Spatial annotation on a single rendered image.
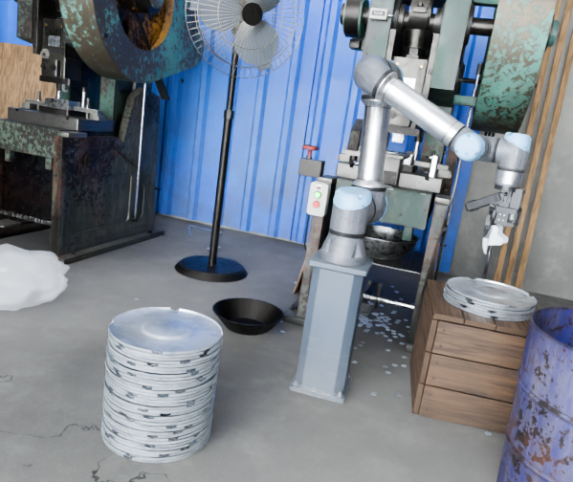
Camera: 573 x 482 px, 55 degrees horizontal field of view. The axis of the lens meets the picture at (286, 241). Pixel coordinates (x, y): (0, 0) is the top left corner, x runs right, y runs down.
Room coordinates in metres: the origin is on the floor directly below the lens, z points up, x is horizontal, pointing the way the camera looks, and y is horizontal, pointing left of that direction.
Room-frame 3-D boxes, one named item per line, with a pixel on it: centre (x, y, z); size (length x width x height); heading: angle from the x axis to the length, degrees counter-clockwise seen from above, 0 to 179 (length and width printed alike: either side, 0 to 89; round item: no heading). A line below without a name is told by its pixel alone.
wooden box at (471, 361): (1.80, -0.70, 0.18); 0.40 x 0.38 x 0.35; 171
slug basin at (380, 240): (2.51, -0.43, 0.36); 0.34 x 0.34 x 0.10
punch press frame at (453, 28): (2.65, -0.47, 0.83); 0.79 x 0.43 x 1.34; 164
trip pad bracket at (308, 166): (2.37, -0.07, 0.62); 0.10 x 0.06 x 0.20; 74
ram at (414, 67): (2.47, -0.42, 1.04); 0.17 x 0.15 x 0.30; 164
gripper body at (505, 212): (1.67, -0.63, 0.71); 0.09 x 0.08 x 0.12; 56
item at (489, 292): (1.81, -0.71, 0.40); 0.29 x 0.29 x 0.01
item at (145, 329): (1.35, 0.28, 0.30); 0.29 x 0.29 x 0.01
